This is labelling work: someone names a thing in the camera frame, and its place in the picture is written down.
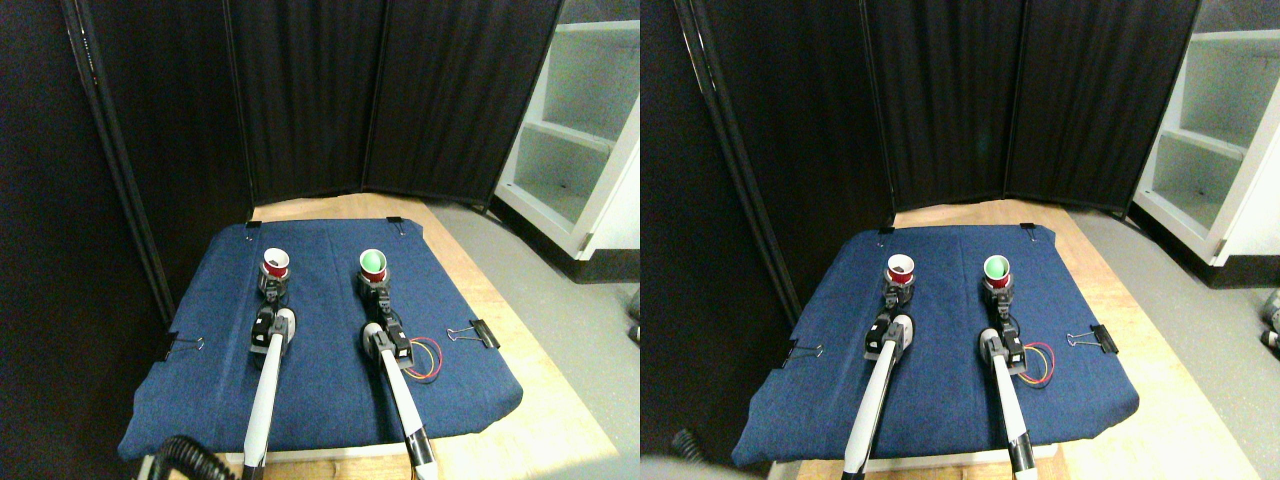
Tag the black curtain stand pole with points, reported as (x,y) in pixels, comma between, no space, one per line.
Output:
(737,150)
(116,150)

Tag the green ball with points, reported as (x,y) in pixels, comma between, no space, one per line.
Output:
(997,266)
(374,261)

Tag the white shelf unit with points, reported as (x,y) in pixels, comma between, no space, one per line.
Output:
(610,200)
(1240,215)

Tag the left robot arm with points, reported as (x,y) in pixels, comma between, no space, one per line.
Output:
(875,400)
(262,400)

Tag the dark blue cloth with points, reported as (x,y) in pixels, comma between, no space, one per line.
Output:
(950,390)
(330,385)

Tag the red cup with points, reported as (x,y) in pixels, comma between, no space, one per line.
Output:
(275,272)
(374,276)
(997,283)
(900,281)

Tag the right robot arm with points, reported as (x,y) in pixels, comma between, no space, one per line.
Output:
(1008,400)
(400,400)

